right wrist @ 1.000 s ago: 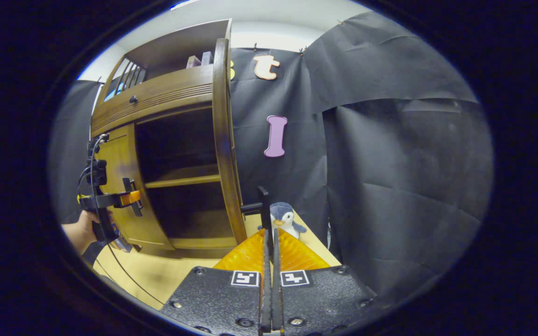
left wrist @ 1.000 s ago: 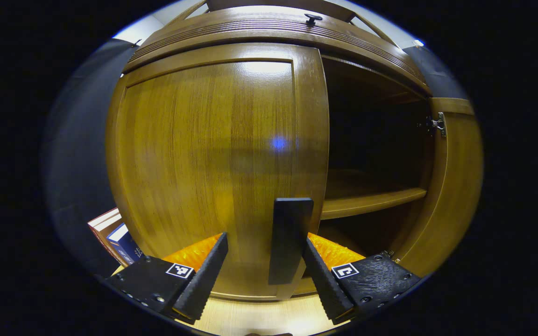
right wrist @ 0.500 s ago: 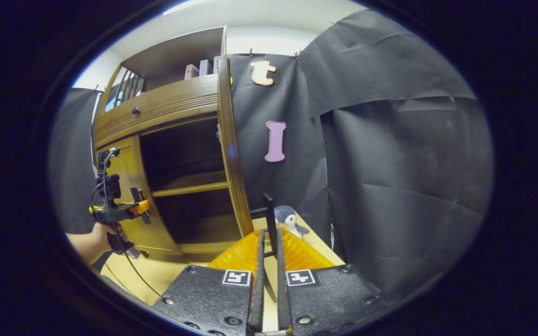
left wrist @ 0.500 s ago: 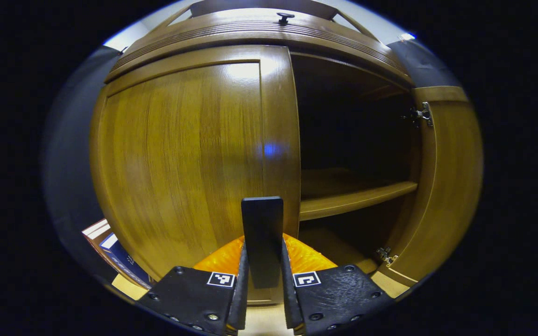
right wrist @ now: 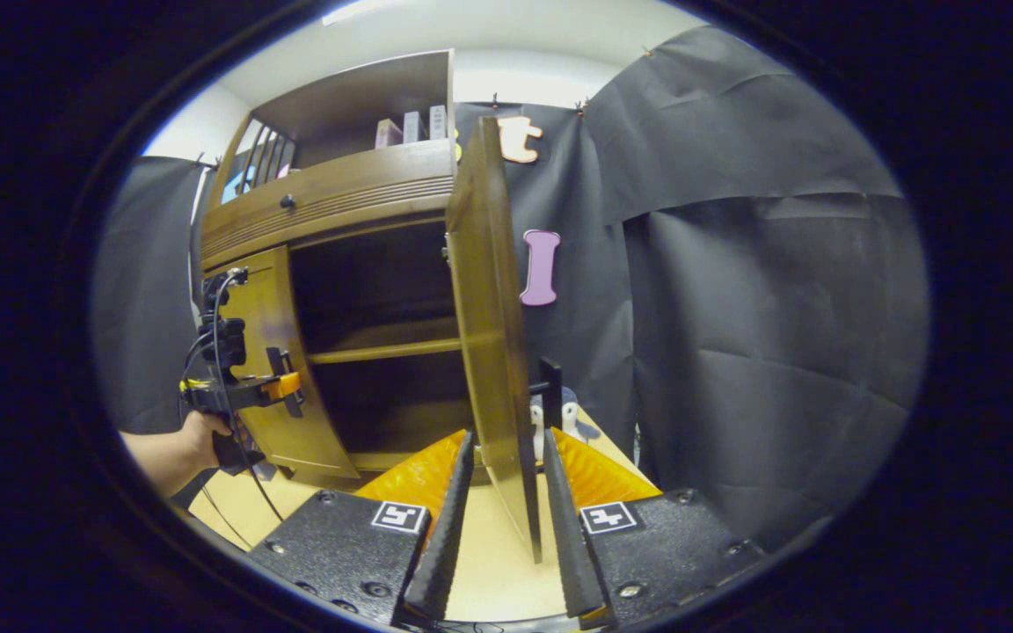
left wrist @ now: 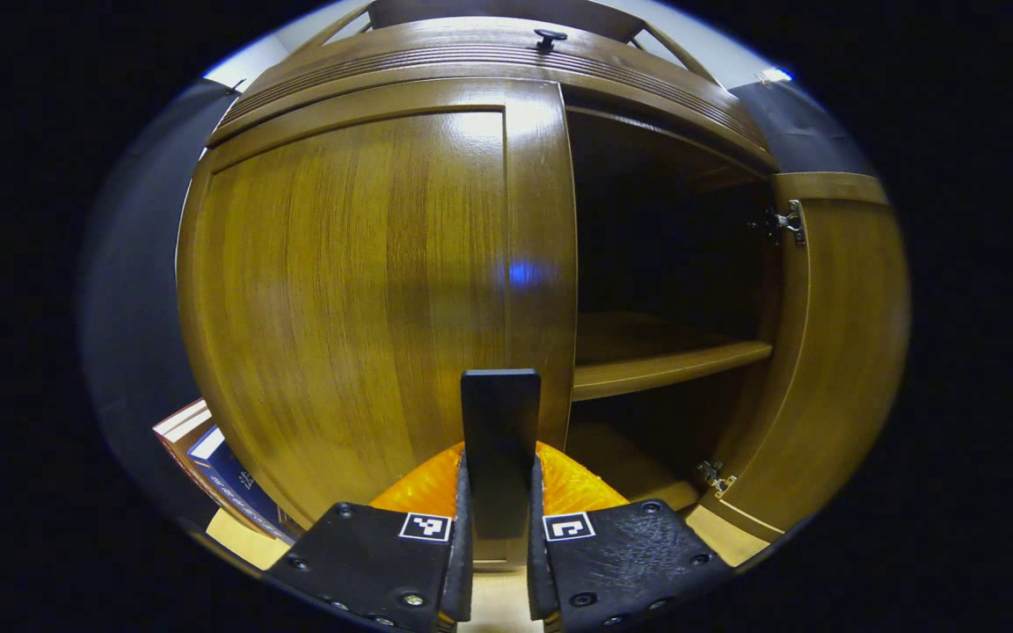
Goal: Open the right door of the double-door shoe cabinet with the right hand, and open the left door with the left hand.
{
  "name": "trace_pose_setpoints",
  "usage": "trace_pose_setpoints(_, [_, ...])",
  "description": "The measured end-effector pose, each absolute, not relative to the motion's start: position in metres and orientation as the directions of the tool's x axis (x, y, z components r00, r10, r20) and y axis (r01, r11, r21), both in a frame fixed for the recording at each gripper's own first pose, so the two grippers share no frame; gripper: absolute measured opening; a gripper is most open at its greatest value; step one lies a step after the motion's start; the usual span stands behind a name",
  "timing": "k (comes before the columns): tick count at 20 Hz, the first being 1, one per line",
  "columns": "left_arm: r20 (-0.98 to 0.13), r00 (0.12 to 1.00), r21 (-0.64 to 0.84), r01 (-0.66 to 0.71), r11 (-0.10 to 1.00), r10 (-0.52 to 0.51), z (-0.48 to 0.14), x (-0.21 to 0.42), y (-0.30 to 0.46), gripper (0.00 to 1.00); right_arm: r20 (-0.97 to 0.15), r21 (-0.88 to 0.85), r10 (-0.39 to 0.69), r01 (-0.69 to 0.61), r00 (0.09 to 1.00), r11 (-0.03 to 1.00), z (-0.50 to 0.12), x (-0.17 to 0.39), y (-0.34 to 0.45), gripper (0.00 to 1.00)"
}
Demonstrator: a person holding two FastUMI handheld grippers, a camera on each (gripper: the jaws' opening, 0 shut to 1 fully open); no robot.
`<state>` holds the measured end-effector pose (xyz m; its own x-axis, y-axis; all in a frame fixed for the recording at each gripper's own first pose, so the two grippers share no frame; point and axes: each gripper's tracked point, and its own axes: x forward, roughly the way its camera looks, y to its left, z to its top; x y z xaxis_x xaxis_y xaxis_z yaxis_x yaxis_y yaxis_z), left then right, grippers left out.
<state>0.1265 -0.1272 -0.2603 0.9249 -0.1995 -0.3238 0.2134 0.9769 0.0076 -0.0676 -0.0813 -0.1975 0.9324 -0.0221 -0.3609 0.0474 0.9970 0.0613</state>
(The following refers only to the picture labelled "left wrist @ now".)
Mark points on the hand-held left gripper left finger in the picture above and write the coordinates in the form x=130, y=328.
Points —
x=383, y=563

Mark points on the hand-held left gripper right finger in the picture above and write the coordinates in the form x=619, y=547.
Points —
x=621, y=563

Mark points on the wooden double-door shoe cabinet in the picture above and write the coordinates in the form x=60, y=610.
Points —
x=339, y=308

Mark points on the wooden shoe cabinet door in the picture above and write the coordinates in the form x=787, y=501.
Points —
x=339, y=308
x=841, y=352

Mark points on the metal door hinge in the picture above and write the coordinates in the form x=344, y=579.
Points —
x=715, y=476
x=788, y=221

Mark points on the wooden cabinet drawer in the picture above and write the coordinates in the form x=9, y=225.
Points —
x=436, y=61

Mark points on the wooden inner shelf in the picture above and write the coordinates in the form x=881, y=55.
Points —
x=647, y=360

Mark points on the brown white box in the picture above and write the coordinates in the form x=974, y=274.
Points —
x=181, y=435

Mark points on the small ceiling light panel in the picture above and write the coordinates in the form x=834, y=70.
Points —
x=775, y=75

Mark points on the black drawer knob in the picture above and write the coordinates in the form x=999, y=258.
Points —
x=550, y=39

